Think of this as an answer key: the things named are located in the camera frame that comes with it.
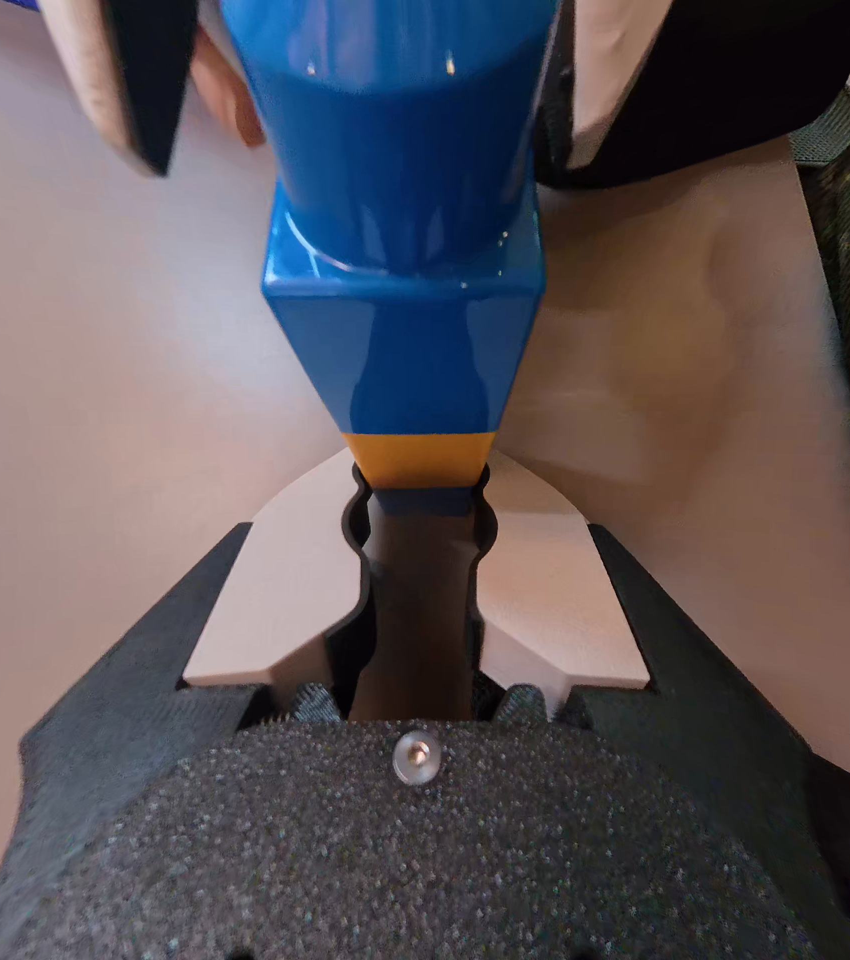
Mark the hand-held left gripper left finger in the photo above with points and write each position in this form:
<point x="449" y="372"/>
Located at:
<point x="282" y="600"/>

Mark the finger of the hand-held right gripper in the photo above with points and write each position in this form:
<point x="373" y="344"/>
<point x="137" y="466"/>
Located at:
<point x="612" y="52"/>
<point x="79" y="52"/>

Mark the blue mega block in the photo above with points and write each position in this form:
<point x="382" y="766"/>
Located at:
<point x="402" y="337"/>
<point x="423" y="501"/>

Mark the yellow mega block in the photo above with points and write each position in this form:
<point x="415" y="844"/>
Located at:
<point x="421" y="459"/>

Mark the person's right forearm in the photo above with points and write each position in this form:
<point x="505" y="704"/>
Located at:
<point x="755" y="67"/>

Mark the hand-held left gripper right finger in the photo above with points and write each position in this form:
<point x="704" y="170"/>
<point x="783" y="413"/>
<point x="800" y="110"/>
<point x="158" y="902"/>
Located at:
<point x="560" y="600"/>

